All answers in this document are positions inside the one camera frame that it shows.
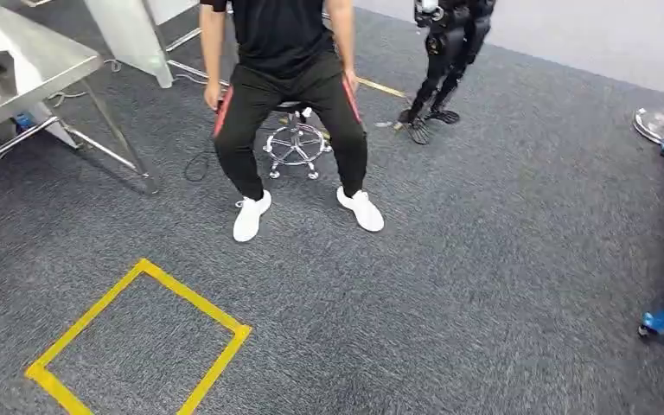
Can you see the stainless steel table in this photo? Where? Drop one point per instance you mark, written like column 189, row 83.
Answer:
column 40, row 63

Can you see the steel table frame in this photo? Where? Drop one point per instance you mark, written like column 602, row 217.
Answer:
column 189, row 68

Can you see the chrome wheeled stool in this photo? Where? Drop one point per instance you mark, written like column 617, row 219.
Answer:
column 296, row 146

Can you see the person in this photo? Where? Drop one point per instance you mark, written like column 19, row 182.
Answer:
column 286, row 57

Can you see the black humanoid robot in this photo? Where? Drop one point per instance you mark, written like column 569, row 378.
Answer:
column 452, row 46

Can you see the small blue object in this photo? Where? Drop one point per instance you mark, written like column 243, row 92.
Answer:
column 24, row 121

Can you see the yellow floor tape square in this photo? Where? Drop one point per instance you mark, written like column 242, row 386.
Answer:
column 57, row 384

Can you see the white hanging sheet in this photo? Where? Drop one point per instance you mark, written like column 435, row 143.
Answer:
column 131, row 40

